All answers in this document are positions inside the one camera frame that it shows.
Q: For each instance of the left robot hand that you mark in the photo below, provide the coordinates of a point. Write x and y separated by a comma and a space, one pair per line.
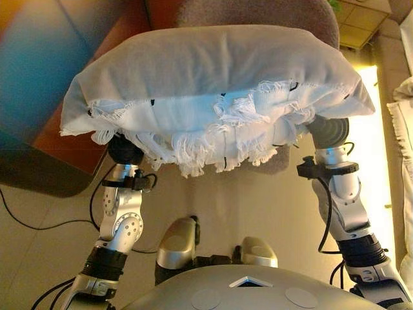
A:
124, 151

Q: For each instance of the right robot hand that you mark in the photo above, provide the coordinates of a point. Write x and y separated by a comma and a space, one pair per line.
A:
329, 132

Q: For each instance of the white fringed cushion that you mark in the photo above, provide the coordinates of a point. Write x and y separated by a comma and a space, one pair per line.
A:
209, 64

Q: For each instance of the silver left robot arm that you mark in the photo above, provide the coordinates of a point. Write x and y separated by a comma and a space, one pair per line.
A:
126, 226

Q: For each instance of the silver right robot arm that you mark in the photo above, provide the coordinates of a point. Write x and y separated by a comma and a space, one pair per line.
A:
348, 206

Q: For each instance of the grey fabric sofa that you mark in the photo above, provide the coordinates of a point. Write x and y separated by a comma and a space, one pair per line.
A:
242, 13

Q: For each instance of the brown wooden cabinet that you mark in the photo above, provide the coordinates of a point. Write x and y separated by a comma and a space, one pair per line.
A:
74, 135

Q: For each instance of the silver left robot leg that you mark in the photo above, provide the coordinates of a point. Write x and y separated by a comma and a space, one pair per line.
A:
175, 248

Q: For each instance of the green plant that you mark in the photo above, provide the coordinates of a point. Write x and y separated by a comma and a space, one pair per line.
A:
334, 4

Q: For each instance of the grey robot torso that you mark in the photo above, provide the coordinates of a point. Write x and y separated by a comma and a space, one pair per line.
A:
251, 297

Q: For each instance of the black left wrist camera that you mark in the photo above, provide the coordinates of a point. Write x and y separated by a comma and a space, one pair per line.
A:
142, 183

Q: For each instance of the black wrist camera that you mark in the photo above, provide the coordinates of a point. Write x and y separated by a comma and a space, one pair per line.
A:
306, 169
142, 183

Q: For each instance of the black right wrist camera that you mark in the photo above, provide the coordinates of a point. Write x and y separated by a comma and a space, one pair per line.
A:
306, 169

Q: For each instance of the gold frame side table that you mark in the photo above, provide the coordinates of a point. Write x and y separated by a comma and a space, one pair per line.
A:
361, 19

